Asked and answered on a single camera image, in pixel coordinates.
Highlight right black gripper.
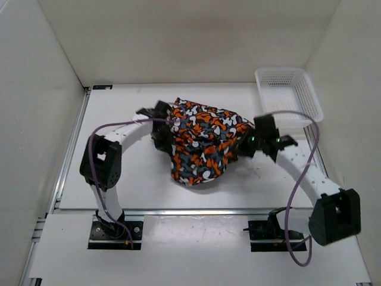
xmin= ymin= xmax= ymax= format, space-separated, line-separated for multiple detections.
xmin=229 ymin=126 xmax=264 ymax=159

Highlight orange camouflage shorts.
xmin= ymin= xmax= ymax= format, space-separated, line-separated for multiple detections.
xmin=169 ymin=98 xmax=254 ymax=186

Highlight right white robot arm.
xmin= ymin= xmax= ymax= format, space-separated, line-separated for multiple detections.
xmin=239 ymin=114 xmax=361 ymax=246

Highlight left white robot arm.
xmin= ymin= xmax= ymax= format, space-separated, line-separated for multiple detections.
xmin=80 ymin=101 xmax=174 ymax=242

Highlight white plastic basket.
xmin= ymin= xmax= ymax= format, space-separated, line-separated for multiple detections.
xmin=255 ymin=67 xmax=324 ymax=133

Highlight front aluminium rail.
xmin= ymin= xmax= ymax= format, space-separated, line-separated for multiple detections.
xmin=124 ymin=208 xmax=271 ymax=216

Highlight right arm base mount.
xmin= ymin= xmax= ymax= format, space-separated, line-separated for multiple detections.
xmin=243 ymin=220 xmax=307 ymax=253

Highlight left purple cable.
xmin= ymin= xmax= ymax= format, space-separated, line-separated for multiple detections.
xmin=90 ymin=107 xmax=187 ymax=250

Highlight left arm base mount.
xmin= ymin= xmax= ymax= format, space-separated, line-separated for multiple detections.
xmin=88 ymin=217 xmax=143 ymax=251

